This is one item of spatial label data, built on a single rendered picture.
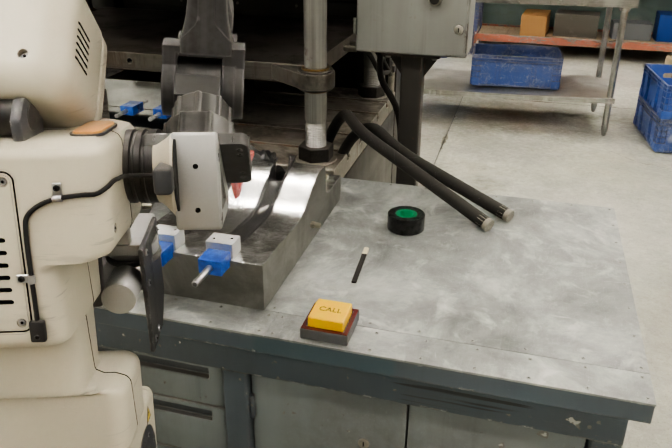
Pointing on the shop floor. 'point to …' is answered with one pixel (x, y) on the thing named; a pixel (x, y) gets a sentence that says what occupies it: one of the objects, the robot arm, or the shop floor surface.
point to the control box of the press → (414, 18)
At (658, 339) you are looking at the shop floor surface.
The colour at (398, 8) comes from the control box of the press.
